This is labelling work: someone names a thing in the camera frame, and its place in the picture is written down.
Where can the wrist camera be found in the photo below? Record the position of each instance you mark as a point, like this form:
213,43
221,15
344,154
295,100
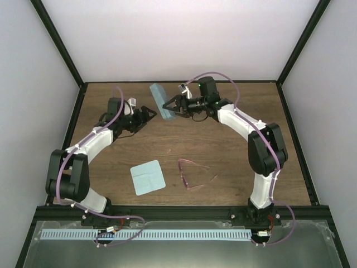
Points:
122,106
207,86

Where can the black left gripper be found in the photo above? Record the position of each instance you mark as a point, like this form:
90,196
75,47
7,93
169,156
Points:
141,121

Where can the blue-grey glasses case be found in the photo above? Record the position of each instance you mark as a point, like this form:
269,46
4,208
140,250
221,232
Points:
160,97

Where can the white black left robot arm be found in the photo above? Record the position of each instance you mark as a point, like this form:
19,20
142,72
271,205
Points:
68,178

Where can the pink transparent sunglasses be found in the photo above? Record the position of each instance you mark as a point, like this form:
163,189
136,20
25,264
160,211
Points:
195,175

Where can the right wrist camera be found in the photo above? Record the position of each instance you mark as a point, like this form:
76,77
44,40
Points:
207,86

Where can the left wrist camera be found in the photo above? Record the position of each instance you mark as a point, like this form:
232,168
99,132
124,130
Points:
122,106

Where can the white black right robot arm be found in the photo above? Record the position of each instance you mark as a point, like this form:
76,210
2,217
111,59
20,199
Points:
267,151

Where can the light blue slotted cable duct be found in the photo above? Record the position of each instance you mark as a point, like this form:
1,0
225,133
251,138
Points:
149,235

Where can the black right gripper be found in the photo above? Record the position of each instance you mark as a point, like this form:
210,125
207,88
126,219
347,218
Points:
179,100

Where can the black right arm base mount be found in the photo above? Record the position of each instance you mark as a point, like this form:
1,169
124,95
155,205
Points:
250,217

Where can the black aluminium frame rail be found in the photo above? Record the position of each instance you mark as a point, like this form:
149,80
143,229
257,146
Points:
175,213

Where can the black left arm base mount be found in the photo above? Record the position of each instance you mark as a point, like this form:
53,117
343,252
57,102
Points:
101,220

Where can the light blue cleaning cloth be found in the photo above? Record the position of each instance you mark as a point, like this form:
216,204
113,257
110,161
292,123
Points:
147,177

